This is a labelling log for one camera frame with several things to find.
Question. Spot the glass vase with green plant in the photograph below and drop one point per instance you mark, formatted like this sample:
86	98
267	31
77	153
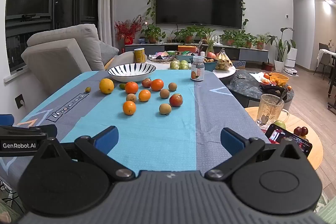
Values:
210	43

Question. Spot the orange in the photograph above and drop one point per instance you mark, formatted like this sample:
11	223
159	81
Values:
131	87
144	95
157	85
129	108

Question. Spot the dark wall socket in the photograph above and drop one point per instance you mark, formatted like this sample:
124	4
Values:
19	101

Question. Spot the dark red plum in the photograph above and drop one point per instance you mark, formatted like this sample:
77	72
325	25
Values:
304	131
297	131

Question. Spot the white round coffee table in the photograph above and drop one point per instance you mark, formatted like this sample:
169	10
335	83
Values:
226	74

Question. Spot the white blue striped bowl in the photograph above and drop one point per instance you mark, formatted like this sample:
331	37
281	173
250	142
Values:
131	70

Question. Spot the orange plastic basket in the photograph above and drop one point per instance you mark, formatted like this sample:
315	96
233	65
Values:
279	79

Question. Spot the metal spoon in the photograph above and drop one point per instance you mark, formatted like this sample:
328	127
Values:
283	95

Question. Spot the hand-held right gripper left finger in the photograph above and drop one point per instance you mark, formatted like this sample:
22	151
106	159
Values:
106	140

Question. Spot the wall-mounted black television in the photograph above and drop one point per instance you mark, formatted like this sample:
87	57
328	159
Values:
199	1

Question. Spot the red berry branches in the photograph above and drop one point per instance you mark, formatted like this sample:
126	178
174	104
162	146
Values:
131	27

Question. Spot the dark marble round table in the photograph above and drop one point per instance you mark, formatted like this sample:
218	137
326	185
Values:
244	87

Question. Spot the small green bowl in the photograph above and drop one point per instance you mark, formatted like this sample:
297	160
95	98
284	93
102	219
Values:
171	53

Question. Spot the black smartphone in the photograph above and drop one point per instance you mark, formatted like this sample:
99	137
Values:
278	134

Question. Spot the black bag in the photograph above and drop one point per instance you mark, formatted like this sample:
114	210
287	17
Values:
273	88

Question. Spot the pile of longans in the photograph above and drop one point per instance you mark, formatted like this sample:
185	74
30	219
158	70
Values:
210	60

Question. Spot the glass plate with snacks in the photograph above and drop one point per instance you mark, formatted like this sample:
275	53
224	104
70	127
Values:
160	58

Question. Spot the large red apple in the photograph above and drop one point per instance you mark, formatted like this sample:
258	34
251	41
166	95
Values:
210	55

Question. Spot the glass mug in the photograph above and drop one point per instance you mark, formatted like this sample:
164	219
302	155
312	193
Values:
267	108

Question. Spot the dining table with white cloth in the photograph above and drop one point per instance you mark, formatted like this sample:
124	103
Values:
325	54

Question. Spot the tall plant in white pot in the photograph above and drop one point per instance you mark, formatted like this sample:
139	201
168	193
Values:
279	65

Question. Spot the cardboard box with blue print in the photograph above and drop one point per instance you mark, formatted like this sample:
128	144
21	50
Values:
238	64

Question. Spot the yellow lemon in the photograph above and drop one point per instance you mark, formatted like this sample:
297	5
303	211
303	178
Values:
106	86

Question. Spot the red vase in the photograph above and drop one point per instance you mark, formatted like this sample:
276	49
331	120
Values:
128	40

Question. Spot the grey cushion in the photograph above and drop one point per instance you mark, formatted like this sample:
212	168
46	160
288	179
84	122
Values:
109	52

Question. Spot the clear jar with orange label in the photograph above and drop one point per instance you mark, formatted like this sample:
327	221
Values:
197	69

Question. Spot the wooden round side table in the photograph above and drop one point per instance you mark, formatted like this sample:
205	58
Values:
302	119

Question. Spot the yellow can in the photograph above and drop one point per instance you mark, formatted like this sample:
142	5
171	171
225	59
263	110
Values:
140	56

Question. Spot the beige sofa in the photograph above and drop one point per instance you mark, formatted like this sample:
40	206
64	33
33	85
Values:
78	37

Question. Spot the orange box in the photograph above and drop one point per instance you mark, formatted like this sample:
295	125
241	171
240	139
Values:
187	49

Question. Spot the teal snack tray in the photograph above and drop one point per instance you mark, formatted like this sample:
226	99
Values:
183	58

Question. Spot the wrapped tray of green apples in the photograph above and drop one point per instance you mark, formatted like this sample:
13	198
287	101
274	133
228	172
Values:
175	65

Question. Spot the small plant in red pot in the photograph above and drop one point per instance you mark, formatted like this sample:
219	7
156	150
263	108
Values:
268	66

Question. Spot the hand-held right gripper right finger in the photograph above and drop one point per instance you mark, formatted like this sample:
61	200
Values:
232	141

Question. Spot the white robot vacuum dock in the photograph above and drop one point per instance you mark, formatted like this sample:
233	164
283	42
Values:
291	56

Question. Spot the grey dining chair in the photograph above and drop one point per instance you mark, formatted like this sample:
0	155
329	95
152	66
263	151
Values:
324	56

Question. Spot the potted green plant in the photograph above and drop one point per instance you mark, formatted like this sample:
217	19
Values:
187	39
248	44
230	42
204	32
153	39
260	45

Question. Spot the teal basin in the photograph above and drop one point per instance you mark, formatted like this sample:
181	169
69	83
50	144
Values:
211	66

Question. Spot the white robot vacuum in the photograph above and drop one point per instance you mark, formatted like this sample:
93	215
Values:
291	71

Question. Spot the bunch of bananas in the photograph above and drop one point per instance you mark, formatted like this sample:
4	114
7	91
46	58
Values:
224	60

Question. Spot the white plastic bag with tangerines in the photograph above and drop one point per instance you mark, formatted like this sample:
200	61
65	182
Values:
258	77

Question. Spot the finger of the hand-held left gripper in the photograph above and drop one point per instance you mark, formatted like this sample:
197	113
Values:
31	132
6	119

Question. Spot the grey television cabinet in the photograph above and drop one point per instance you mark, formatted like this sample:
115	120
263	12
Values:
252	53

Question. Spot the green apple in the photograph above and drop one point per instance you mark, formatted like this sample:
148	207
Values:
280	124

